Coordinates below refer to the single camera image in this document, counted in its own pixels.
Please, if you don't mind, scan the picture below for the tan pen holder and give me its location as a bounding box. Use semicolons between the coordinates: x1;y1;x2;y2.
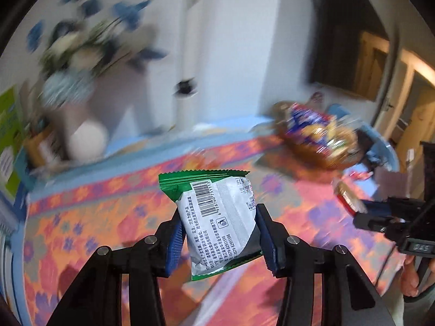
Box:
24;126;65;168

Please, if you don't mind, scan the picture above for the blue bookend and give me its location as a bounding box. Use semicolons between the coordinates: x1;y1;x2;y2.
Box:
14;146;38;191

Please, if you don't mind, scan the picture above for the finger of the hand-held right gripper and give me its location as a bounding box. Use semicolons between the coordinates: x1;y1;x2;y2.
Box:
362;196;425;218
353;212;408;235

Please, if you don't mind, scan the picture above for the white vase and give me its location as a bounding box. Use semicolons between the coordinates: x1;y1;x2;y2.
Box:
63;64;136;162

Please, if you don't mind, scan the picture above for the pale grey-blue clothing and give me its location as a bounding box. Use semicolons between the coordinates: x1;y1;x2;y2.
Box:
382;278;408;326

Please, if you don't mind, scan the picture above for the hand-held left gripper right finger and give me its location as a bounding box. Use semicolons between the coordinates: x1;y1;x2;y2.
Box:
256;203;396;326

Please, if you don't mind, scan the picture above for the brown basket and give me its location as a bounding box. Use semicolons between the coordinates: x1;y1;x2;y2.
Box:
272;100;361;170

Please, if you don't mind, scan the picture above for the green white snack packet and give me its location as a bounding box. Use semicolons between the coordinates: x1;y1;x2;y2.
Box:
158;170;262;282

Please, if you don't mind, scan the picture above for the blue flower bouquet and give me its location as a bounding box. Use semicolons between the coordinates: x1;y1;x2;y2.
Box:
25;0;169;109

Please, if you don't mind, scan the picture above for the light blue chair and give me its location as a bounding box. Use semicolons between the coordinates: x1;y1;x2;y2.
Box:
326;104;400;177

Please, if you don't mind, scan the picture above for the blue snack packet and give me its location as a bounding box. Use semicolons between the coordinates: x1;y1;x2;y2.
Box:
287;105;335;138

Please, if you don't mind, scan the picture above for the floral tablecloth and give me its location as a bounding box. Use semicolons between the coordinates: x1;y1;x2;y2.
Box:
20;115;408;326

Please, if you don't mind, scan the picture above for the green book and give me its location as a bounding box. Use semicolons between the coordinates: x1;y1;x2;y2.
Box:
0;86;26;199

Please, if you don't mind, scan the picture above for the red snack packet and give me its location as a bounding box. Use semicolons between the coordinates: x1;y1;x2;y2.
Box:
332;178;368;216

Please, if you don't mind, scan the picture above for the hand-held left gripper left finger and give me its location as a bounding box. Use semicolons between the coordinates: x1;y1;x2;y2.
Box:
46;207;187;326

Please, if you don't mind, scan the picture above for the person's right hand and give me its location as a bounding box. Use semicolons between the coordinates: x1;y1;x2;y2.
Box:
399;253;424;297

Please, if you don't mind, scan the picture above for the black television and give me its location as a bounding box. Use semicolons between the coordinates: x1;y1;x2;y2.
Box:
311;0;400;102

